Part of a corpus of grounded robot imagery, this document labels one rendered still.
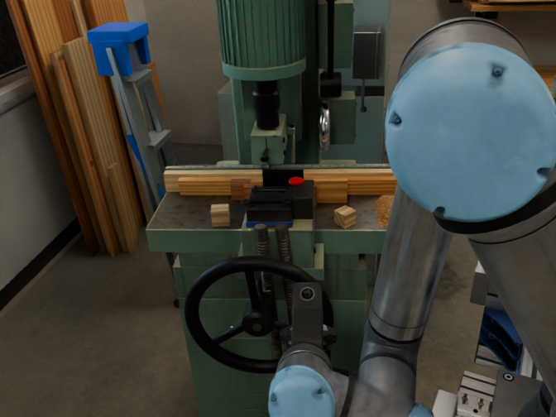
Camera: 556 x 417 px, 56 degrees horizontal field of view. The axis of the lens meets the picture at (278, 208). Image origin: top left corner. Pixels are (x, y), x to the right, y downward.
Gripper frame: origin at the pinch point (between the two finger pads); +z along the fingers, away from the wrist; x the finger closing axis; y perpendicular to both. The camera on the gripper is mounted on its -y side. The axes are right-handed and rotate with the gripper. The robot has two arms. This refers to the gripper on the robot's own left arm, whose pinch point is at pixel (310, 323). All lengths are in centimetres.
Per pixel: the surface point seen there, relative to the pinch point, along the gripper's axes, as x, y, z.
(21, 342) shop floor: -122, 33, 112
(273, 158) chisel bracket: -8.7, -31.7, 22.3
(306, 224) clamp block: -0.9, -17.3, 8.9
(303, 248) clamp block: -1.6, -12.7, 9.1
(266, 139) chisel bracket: -10.0, -35.6, 20.0
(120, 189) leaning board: -96, -31, 150
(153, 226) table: -35.1, -16.9, 19.5
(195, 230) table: -25.3, -16.0, 18.4
